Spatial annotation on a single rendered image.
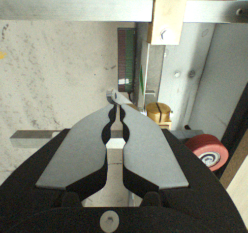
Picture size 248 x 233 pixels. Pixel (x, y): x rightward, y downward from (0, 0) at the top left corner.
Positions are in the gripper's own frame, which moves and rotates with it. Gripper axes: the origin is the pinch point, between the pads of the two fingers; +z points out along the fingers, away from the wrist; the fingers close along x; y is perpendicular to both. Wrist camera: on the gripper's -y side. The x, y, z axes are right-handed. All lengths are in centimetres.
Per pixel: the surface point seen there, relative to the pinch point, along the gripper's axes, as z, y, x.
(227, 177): 10.4, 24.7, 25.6
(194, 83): 37.1, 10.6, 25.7
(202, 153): 8.7, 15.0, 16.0
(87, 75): 99, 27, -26
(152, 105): 15.2, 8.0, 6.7
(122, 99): 2.5, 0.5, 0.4
